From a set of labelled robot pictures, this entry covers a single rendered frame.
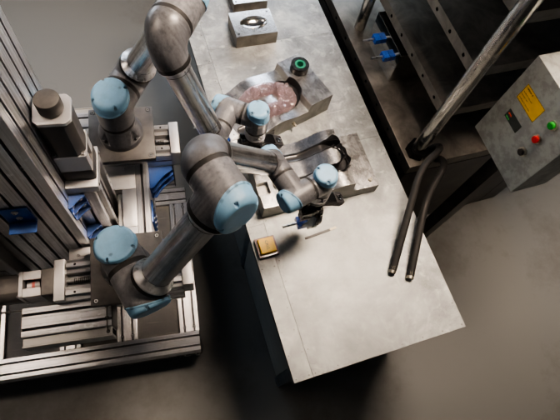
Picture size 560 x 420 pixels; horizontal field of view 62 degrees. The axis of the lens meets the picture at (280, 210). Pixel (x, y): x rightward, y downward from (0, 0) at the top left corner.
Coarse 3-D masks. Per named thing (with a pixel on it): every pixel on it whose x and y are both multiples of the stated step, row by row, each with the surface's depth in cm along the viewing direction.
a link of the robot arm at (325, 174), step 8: (320, 168) 139; (328, 168) 139; (312, 176) 141; (320, 176) 138; (328, 176) 138; (336, 176) 139; (320, 184) 139; (328, 184) 138; (336, 184) 142; (320, 192) 140; (328, 192) 144
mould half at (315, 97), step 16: (288, 64) 205; (256, 80) 201; (272, 80) 205; (304, 80) 202; (320, 80) 203; (272, 96) 200; (304, 96) 199; (320, 96) 200; (288, 112) 198; (304, 112) 200; (320, 112) 209; (272, 128) 193; (288, 128) 203
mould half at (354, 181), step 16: (288, 144) 191; (304, 144) 190; (352, 144) 198; (304, 160) 188; (320, 160) 186; (336, 160) 185; (352, 160) 195; (256, 176) 182; (352, 176) 183; (368, 176) 192; (256, 192) 184; (272, 192) 180; (352, 192) 191; (272, 208) 179
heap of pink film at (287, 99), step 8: (248, 88) 197; (256, 88) 196; (264, 88) 198; (272, 88) 199; (280, 88) 200; (288, 88) 201; (240, 96) 198; (248, 96) 196; (256, 96) 195; (264, 96) 197; (280, 96) 199; (288, 96) 199; (296, 96) 200; (272, 104) 195; (280, 104) 194; (288, 104) 197; (272, 112) 192; (280, 112) 194
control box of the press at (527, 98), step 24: (528, 72) 153; (552, 72) 145; (504, 96) 165; (528, 96) 155; (552, 96) 146; (480, 120) 180; (504, 120) 168; (528, 120) 157; (552, 120) 147; (504, 144) 170; (528, 144) 160; (552, 144) 150; (480, 168) 193; (504, 168) 173; (528, 168) 162; (552, 168) 161; (456, 192) 213; (432, 216) 235
